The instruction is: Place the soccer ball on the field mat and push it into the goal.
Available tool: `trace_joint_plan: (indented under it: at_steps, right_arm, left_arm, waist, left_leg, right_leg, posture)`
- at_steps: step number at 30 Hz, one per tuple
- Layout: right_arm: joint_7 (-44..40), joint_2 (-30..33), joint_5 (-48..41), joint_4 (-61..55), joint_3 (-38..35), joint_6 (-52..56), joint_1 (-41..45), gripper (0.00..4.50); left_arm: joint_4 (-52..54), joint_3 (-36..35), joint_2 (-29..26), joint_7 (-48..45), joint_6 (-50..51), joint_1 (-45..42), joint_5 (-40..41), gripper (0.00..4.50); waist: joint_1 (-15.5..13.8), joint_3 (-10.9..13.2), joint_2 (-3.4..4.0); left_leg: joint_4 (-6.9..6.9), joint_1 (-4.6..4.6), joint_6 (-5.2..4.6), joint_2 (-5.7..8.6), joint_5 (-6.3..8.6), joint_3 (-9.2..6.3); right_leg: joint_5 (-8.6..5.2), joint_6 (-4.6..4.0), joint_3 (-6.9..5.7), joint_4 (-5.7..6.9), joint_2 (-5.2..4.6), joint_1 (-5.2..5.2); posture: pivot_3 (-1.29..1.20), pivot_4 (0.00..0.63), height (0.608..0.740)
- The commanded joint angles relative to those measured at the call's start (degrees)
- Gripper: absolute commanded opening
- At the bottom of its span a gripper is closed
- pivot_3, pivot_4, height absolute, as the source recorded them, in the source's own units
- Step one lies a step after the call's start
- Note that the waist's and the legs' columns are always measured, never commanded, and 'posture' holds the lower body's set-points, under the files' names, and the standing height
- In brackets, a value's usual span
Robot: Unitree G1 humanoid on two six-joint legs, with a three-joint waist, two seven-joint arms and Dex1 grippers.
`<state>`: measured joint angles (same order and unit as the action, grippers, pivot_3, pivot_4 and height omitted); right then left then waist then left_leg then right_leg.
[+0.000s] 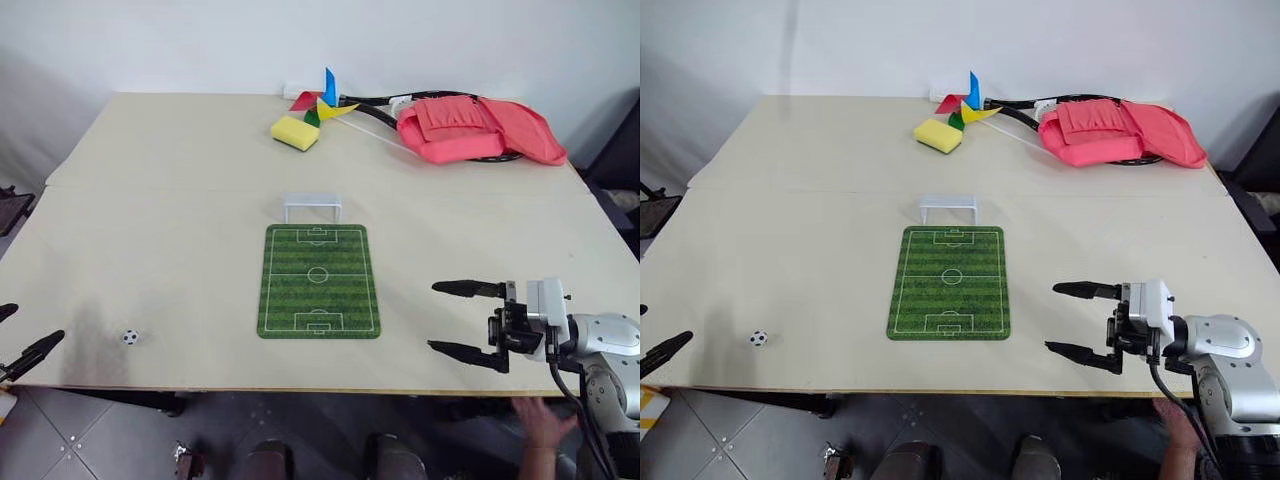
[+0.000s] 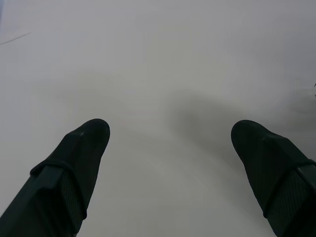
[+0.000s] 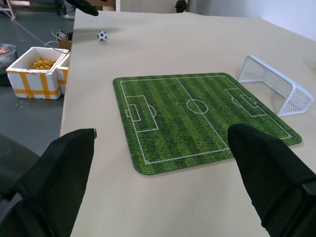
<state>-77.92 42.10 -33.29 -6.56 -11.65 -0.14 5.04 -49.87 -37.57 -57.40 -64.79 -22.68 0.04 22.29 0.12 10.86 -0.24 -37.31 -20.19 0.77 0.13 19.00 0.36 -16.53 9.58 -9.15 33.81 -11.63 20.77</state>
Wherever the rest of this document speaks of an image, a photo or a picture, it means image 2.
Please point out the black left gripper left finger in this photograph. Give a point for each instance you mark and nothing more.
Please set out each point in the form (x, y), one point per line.
(61, 182)

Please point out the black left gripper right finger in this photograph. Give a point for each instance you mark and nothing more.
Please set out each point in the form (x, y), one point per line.
(276, 172)

